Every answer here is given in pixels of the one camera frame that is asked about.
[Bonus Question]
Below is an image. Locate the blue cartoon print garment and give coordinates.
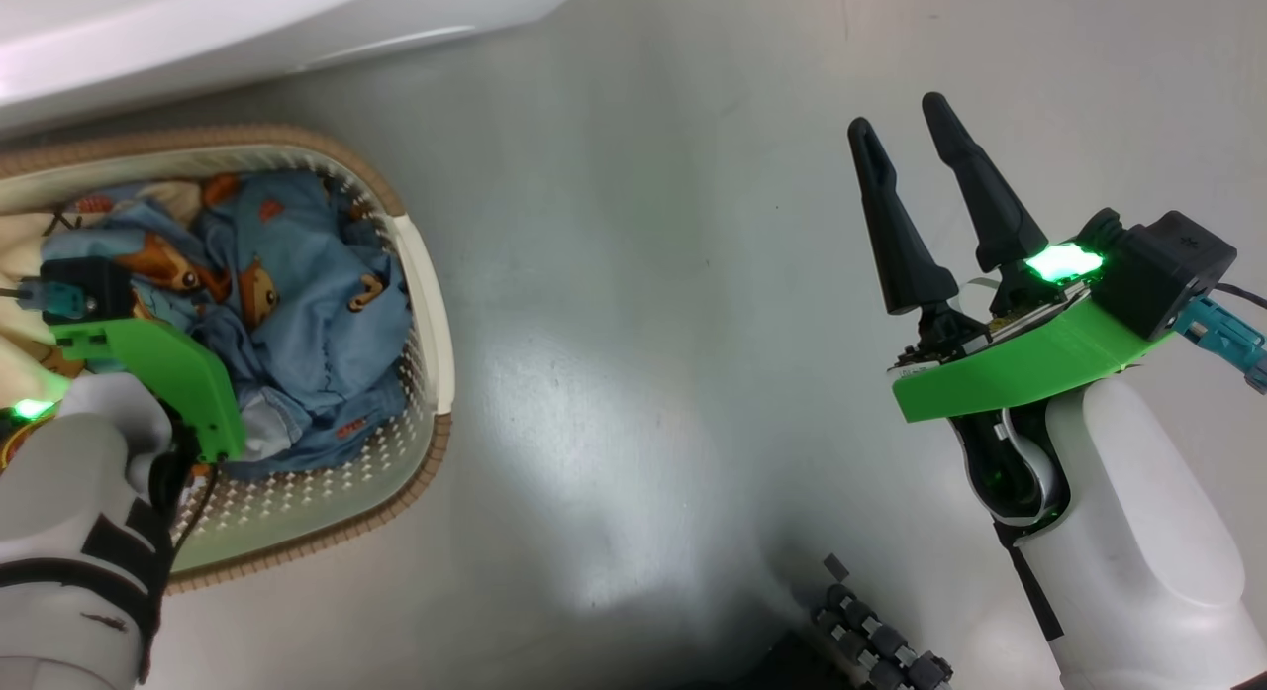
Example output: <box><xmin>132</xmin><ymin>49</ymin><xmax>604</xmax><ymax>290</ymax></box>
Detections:
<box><xmin>40</xmin><ymin>170</ymin><xmax>414</xmax><ymax>479</ymax></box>

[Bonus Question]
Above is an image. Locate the camera cable teal plug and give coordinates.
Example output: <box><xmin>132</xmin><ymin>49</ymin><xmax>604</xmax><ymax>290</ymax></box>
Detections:
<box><xmin>0</xmin><ymin>278</ymin><xmax>86</xmax><ymax>321</ymax></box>
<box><xmin>1173</xmin><ymin>282</ymin><xmax>1267</xmax><ymax>395</ymax></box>

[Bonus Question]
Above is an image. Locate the right camera cable teal plug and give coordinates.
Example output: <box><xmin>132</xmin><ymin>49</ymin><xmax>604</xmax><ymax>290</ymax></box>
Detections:
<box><xmin>1173</xmin><ymin>282</ymin><xmax>1267</xmax><ymax>395</ymax></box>

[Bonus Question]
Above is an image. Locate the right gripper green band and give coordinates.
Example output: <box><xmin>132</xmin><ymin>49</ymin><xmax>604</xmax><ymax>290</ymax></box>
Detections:
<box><xmin>847</xmin><ymin>91</ymin><xmax>1181</xmax><ymax>525</ymax></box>

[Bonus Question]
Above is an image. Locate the cream perforated laundry basket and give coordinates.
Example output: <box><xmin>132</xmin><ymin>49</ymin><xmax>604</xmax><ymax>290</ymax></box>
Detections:
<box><xmin>0</xmin><ymin>125</ymin><xmax>457</xmax><ymax>594</ymax></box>

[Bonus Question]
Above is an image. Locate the left camera cable teal plug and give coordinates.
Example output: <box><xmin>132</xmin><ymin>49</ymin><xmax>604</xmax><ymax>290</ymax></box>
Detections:
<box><xmin>0</xmin><ymin>278</ymin><xmax>86</xmax><ymax>321</ymax></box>

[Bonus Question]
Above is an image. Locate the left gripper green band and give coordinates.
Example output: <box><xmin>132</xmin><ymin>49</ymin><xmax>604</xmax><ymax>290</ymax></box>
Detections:
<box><xmin>48</xmin><ymin>317</ymin><xmax>248</xmax><ymax>466</ymax></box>

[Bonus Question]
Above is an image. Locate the white front-load washing machine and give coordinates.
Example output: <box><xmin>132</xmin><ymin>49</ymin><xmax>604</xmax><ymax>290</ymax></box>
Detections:
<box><xmin>0</xmin><ymin>0</ymin><xmax>598</xmax><ymax>139</ymax></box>

